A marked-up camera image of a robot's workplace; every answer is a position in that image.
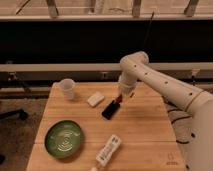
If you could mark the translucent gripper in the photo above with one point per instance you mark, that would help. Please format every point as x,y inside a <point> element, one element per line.
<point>125,96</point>

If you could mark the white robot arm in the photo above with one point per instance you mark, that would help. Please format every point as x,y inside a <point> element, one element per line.
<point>191,99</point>

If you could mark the green ceramic bowl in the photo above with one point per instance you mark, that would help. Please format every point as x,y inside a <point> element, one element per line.
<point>63,139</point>

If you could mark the black phone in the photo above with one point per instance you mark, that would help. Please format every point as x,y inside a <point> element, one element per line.
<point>110,110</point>

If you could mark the white soap bar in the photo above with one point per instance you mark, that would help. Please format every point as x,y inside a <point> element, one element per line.
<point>95,99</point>

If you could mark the clear plastic cup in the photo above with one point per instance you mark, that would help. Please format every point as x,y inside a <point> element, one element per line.
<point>67,87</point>

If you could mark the white remote control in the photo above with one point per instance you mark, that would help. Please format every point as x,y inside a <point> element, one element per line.
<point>105,154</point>

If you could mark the black chair base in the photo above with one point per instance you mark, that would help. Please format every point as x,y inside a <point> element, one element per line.
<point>20,113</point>

